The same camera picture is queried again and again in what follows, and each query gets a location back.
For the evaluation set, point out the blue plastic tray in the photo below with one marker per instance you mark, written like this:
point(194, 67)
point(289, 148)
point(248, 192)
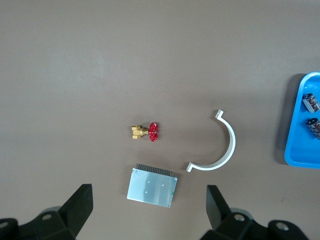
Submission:
point(297, 150)

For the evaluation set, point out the white curved pipe clamp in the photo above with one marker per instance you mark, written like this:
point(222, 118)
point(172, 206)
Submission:
point(231, 140)

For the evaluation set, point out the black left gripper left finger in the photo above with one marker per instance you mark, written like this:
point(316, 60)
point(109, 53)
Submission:
point(75, 212)

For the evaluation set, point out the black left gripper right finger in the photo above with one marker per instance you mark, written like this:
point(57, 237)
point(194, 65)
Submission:
point(220, 220)

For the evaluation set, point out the dark brown electrolytic capacitor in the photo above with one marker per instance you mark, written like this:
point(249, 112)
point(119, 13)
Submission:
point(311, 102)
point(313, 128)

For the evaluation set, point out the silver metal power supply box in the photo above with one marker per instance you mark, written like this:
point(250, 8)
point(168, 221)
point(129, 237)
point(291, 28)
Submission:
point(152, 187)

